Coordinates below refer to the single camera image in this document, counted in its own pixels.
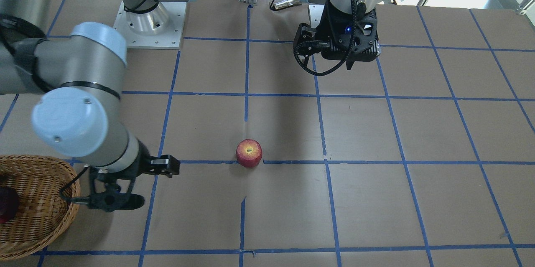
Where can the wicker basket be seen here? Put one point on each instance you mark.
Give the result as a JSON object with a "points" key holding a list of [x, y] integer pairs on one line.
{"points": [[42, 215]]}

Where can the silver metal cylinder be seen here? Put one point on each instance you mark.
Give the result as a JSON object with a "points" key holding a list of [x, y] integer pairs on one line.
{"points": [[284, 4]]}

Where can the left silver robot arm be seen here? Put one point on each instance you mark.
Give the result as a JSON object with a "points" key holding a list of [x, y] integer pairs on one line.
{"points": [[315, 64]]}

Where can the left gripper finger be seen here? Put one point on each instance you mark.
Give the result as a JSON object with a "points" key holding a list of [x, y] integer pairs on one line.
{"points": [[306, 34], [306, 48]]}

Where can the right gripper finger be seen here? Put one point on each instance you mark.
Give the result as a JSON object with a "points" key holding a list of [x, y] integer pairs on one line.
{"points": [[166, 165]]}

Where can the dark red apple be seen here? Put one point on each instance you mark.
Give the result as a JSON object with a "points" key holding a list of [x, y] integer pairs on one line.
{"points": [[9, 202]]}

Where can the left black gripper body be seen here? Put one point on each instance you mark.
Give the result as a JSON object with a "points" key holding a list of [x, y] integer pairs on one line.
{"points": [[325, 29]]}

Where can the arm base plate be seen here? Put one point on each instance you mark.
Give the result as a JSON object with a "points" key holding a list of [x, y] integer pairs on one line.
{"points": [[160, 28], [315, 13]]}

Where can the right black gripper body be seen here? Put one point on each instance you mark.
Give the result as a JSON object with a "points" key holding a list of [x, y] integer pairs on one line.
{"points": [[141, 161]]}

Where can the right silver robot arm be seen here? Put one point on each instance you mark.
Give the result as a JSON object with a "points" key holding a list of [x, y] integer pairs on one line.
{"points": [[80, 80]]}

